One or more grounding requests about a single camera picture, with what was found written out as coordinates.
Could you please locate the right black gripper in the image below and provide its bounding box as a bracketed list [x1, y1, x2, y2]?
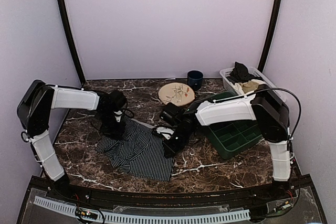
[161, 127, 194, 159]

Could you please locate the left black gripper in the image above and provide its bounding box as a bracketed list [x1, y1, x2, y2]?
[97, 111, 126, 141]

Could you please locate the navy striped underwear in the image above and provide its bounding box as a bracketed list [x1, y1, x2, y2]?
[96, 118, 174, 182]

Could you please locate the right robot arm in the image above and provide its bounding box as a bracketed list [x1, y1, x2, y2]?
[160, 84, 295, 200]

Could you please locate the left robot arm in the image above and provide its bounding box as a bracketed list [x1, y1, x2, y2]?
[17, 79, 128, 201]

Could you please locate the beige floral plate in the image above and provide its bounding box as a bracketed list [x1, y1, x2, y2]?
[158, 82, 195, 106]

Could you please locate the green divided organizer tray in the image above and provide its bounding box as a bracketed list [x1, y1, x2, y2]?
[203, 91, 265, 160]

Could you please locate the dark blue mug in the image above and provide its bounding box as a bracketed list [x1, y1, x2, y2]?
[187, 70, 203, 91]

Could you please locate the beige garment in basket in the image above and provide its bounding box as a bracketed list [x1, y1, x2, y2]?
[233, 79, 265, 95]

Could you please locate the white plastic laundry basket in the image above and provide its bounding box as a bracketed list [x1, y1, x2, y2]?
[219, 67, 276, 95]

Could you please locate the black garment in basket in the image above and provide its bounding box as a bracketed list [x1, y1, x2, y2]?
[227, 62, 258, 84]

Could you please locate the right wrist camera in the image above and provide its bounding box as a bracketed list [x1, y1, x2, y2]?
[152, 126, 174, 140]

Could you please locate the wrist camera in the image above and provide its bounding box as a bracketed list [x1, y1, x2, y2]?
[152, 126, 174, 140]
[113, 111, 123, 123]

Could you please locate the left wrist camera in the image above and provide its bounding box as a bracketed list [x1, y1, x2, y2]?
[113, 111, 123, 123]

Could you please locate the white slotted cable duct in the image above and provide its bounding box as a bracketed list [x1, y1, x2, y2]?
[33, 196, 250, 224]

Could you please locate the black front rail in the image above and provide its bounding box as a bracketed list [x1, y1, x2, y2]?
[24, 175, 314, 212]

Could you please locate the left black frame post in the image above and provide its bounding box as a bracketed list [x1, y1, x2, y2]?
[57, 0, 86, 85]

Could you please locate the black frame post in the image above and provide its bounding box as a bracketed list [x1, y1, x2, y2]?
[257, 0, 281, 72]
[57, 0, 86, 85]

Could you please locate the right black frame post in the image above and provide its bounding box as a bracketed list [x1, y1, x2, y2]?
[257, 0, 281, 72]

